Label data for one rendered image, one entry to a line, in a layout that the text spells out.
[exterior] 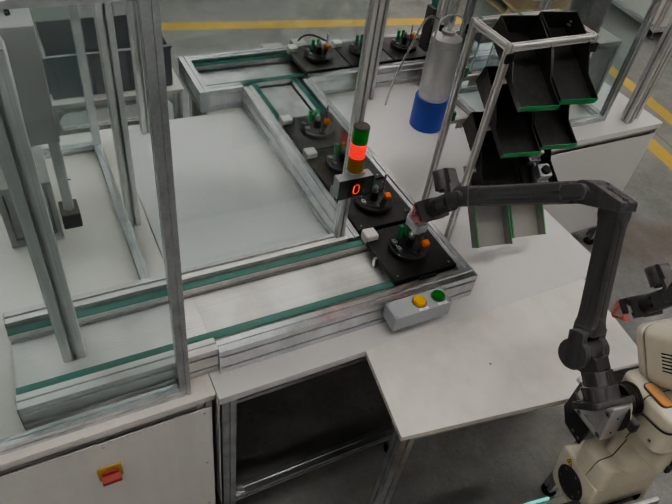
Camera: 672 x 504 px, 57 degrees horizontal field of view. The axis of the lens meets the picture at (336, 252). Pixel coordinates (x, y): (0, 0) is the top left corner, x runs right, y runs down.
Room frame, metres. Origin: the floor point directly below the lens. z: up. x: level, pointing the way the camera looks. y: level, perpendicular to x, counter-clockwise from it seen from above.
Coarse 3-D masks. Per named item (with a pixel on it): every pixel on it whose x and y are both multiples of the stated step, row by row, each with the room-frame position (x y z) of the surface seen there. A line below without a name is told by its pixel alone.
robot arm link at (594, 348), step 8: (592, 344) 0.98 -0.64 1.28; (600, 344) 0.99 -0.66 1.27; (592, 352) 0.96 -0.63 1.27; (600, 352) 0.97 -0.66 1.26; (592, 360) 0.94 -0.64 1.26; (600, 360) 0.95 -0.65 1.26; (608, 360) 0.96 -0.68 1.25; (584, 368) 0.94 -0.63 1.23; (592, 368) 0.93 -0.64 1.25; (600, 368) 0.93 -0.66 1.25; (608, 368) 0.95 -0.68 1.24
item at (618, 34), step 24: (480, 0) 2.83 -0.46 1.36; (504, 0) 2.70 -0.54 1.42; (528, 0) 2.59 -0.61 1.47; (576, 0) 2.59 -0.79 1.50; (624, 0) 2.75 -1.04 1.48; (648, 0) 2.83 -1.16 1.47; (624, 24) 2.78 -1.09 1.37; (480, 48) 2.75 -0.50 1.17; (600, 48) 2.74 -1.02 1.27; (624, 48) 2.82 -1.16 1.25; (480, 72) 2.71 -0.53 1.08; (600, 72) 2.78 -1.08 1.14; (600, 96) 2.82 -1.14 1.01
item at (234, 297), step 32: (256, 256) 1.41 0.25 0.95; (288, 256) 1.44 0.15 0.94; (320, 256) 1.47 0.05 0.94; (352, 256) 1.52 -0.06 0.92; (192, 288) 1.24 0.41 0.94; (224, 288) 1.29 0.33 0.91; (256, 288) 1.31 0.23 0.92; (288, 288) 1.33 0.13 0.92; (320, 288) 1.35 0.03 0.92; (352, 288) 1.37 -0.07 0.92; (384, 288) 1.37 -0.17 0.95; (224, 320) 1.16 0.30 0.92; (256, 320) 1.15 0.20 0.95
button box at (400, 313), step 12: (396, 300) 1.31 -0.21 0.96; (408, 300) 1.32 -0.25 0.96; (432, 300) 1.34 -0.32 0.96; (444, 300) 1.34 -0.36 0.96; (384, 312) 1.29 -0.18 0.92; (396, 312) 1.26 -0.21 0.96; (408, 312) 1.27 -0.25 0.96; (420, 312) 1.28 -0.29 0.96; (432, 312) 1.31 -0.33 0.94; (444, 312) 1.34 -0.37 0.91; (396, 324) 1.24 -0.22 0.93; (408, 324) 1.26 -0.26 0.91
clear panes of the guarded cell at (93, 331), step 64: (0, 64) 0.81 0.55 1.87; (64, 64) 0.86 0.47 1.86; (128, 64) 0.91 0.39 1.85; (0, 128) 0.80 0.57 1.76; (64, 128) 0.85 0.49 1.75; (128, 128) 0.90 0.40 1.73; (0, 192) 0.78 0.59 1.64; (64, 192) 0.83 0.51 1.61; (128, 192) 0.89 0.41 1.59; (0, 256) 0.76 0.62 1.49; (64, 256) 0.82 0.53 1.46; (128, 256) 0.88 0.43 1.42; (0, 320) 0.74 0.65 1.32; (64, 320) 0.80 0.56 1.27; (128, 320) 0.87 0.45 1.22; (0, 384) 0.72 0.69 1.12; (64, 384) 0.78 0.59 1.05; (128, 384) 0.86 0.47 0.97
